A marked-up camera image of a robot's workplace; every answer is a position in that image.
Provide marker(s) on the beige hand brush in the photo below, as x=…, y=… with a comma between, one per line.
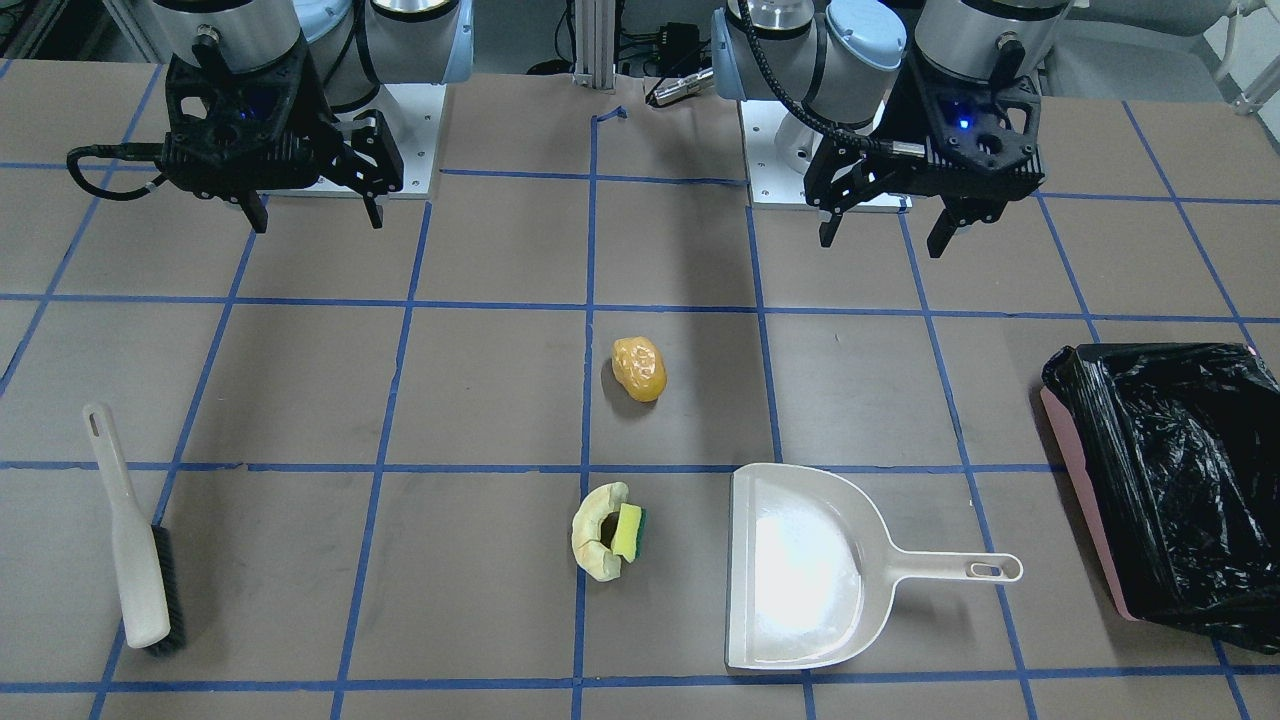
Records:
x=141, y=550

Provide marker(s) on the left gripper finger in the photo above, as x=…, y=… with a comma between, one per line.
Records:
x=943, y=231
x=829, y=223

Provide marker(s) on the orange yellow bread roll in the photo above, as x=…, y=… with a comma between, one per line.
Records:
x=638, y=365

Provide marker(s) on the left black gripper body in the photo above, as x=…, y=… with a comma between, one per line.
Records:
x=893, y=112

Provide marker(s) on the beige plastic dustpan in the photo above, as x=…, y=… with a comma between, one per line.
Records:
x=814, y=570

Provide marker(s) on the aluminium frame post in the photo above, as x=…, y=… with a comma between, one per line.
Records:
x=595, y=43

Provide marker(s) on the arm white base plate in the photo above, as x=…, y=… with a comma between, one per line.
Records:
x=777, y=149
x=414, y=116

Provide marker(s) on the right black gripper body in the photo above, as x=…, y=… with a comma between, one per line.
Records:
x=322, y=116

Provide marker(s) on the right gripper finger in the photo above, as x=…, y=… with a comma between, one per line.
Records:
x=374, y=207
x=253, y=207

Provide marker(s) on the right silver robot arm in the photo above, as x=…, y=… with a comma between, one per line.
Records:
x=357, y=46

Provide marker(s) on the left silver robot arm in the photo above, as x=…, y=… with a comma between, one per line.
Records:
x=833, y=64

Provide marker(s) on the pink bin with black bag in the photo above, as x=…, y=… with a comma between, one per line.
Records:
x=1171, y=449

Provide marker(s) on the yellow green sponge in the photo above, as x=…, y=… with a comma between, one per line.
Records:
x=629, y=529

